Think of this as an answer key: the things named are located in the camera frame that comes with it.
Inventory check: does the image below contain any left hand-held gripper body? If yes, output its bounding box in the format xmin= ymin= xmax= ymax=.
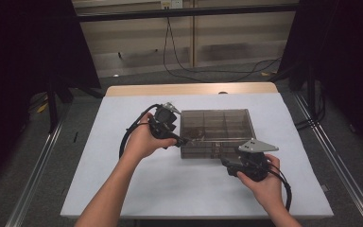
xmin=149 ymin=102 xmax=182 ymax=140

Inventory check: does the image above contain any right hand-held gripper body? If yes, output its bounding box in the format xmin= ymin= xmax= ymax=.
xmin=237 ymin=138 xmax=280 ymax=183

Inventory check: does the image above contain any smoky transparent drawer box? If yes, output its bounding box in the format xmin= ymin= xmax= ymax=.
xmin=179 ymin=108 xmax=257 ymax=160

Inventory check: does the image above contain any person's right hand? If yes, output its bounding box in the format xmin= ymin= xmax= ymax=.
xmin=236 ymin=154 xmax=284 ymax=210

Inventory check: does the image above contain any person's left hand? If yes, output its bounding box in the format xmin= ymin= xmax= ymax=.
xmin=124 ymin=113 xmax=178 ymax=162

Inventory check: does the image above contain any white table mat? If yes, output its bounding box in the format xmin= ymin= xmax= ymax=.
xmin=60 ymin=93 xmax=335 ymax=220

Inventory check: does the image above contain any black horizontal bar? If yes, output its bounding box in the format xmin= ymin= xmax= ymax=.
xmin=76 ymin=3 xmax=301 ymax=23

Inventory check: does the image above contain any yellow floor item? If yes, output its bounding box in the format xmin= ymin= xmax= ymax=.
xmin=35 ymin=99 xmax=50 ymax=114

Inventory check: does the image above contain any black curtain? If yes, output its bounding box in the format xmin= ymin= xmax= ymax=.
xmin=0 ymin=0 xmax=102 ymax=193
xmin=276 ymin=0 xmax=363 ymax=160

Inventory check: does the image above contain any right hand-held gripper black cable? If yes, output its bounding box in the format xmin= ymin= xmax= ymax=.
xmin=267 ymin=168 xmax=293 ymax=213

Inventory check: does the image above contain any black hanging cable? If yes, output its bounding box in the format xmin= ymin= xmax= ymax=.
xmin=162 ymin=17 xmax=202 ymax=83
xmin=167 ymin=17 xmax=284 ymax=83

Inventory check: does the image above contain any metal floor rail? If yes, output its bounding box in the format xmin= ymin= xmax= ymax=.
xmin=293 ymin=92 xmax=363 ymax=227
xmin=4 ymin=117 xmax=66 ymax=227

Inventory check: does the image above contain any black floor cable bundle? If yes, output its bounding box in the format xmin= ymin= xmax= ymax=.
xmin=295 ymin=80 xmax=327 ymax=131

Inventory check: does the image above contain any black stand post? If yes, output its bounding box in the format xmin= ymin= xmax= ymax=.
xmin=45 ymin=78 xmax=74 ymax=134
xmin=306 ymin=62 xmax=318 ymax=122

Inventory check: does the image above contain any white wall socket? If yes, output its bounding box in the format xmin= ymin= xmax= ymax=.
xmin=160 ymin=0 xmax=183 ymax=9

